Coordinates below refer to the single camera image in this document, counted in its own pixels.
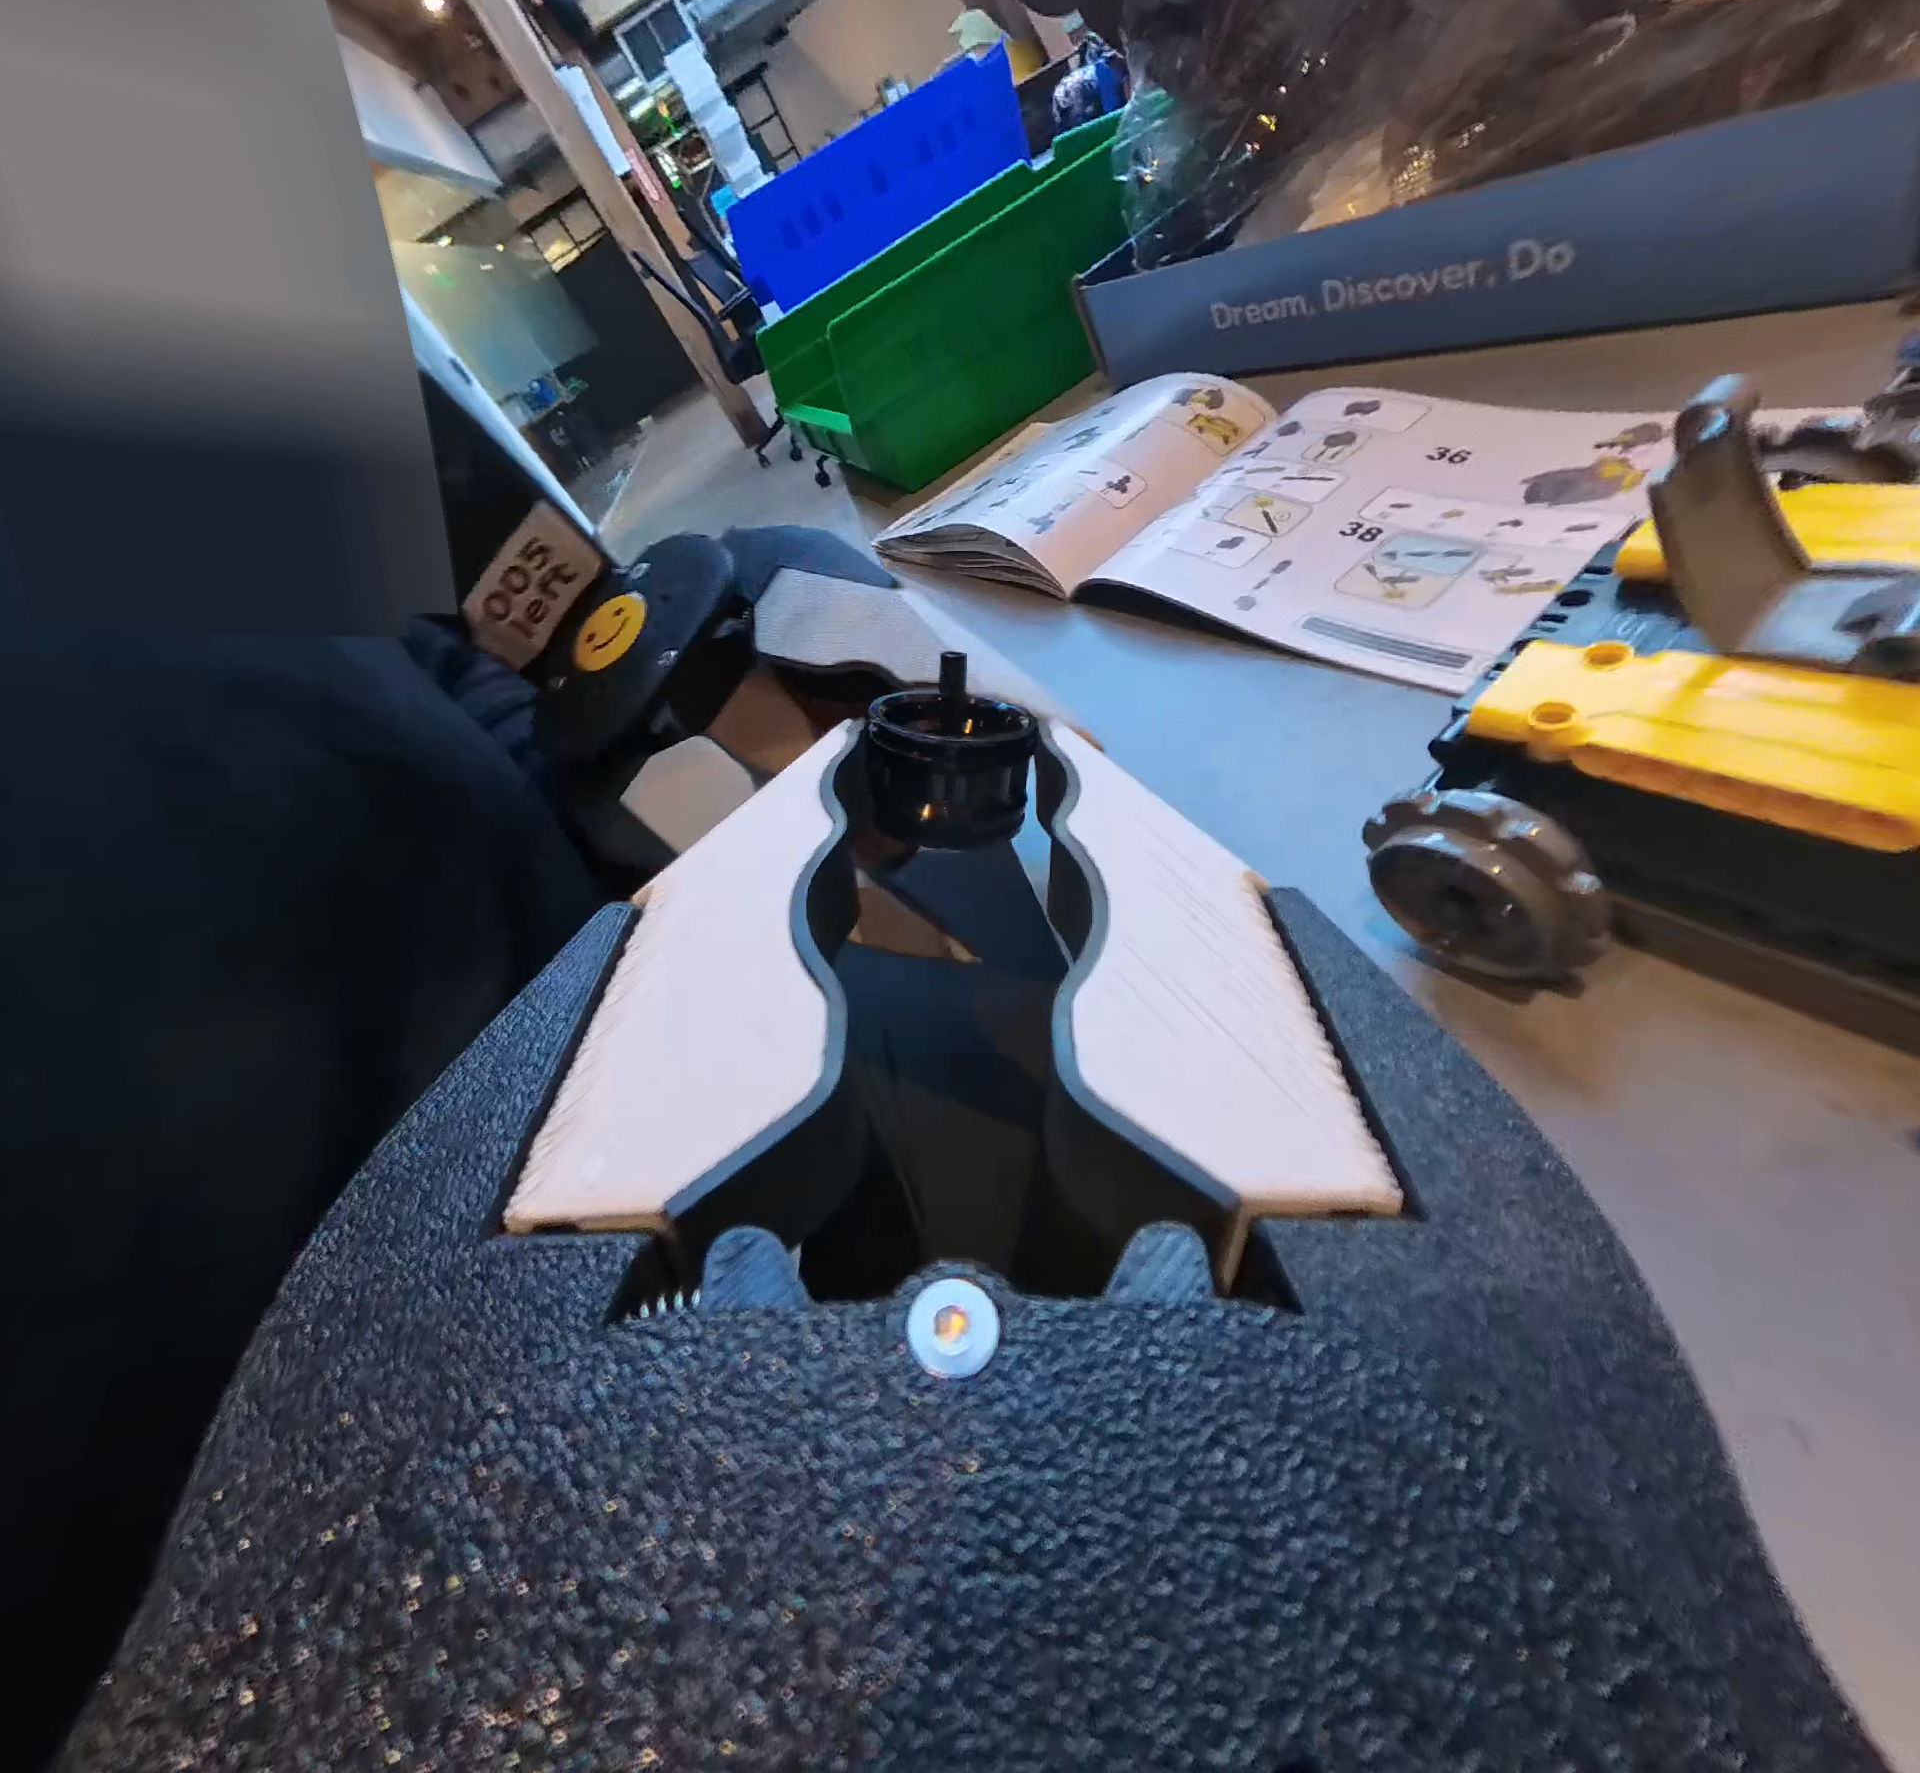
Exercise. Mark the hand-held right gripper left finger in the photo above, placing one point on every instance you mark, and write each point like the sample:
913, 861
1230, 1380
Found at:
691, 1040

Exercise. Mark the black toy wheel rim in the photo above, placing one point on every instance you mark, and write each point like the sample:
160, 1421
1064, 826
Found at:
952, 768

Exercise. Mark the black office chair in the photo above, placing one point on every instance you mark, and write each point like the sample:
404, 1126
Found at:
721, 302

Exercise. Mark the wooden pillar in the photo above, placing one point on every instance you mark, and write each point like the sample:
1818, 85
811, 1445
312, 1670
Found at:
571, 109

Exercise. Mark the open instruction booklet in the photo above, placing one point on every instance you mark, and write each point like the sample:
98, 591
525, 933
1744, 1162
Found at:
1351, 528

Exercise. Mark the blue plastic bin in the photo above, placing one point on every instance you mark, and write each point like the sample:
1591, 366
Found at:
871, 182

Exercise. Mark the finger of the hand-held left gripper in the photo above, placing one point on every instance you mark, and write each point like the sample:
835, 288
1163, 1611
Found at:
683, 783
841, 624

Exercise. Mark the dark cardboard box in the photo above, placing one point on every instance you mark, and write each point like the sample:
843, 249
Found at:
1650, 258

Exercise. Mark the green plastic bin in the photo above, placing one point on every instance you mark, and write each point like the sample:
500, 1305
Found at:
961, 332

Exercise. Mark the person's dark sweater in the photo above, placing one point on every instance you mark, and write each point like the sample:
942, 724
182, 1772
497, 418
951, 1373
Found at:
225, 980

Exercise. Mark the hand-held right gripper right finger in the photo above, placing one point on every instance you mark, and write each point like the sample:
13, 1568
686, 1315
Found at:
1214, 1040

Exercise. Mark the yellow toy brick vehicle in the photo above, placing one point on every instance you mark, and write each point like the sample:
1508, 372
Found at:
1694, 738

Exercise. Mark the grey desk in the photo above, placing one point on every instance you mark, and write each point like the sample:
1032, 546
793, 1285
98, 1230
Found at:
1274, 783

